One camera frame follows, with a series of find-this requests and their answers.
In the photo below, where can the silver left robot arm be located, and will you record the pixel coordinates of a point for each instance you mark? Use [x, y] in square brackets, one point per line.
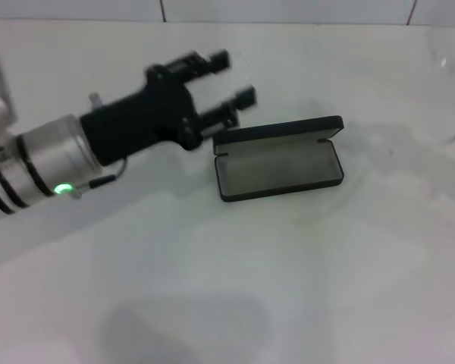
[41, 163]

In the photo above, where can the clear white glasses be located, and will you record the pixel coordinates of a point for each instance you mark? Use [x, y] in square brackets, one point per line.
[442, 62]

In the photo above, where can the silver flange port stub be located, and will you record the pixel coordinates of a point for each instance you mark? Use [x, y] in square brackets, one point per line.
[96, 101]

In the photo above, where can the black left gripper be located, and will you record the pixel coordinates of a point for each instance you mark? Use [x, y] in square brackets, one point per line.
[148, 117]

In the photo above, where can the black glasses case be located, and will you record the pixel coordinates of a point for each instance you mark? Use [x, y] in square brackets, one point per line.
[277, 170]

